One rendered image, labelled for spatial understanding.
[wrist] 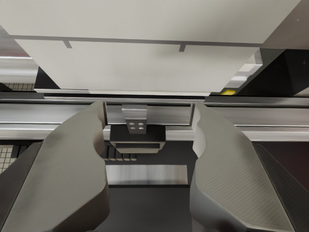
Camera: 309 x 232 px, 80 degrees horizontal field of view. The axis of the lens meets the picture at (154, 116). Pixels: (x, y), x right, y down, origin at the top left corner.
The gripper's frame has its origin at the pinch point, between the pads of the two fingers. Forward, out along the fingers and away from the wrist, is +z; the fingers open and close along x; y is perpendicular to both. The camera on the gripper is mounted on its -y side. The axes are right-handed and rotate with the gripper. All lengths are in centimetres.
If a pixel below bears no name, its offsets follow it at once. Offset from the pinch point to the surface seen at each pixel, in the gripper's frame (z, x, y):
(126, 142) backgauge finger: 20.1, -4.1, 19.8
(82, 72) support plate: 6.6, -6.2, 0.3
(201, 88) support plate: 8.3, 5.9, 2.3
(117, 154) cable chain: 31.8, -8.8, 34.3
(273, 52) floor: 163, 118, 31
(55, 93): 10.8, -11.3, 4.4
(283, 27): 20.3, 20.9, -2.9
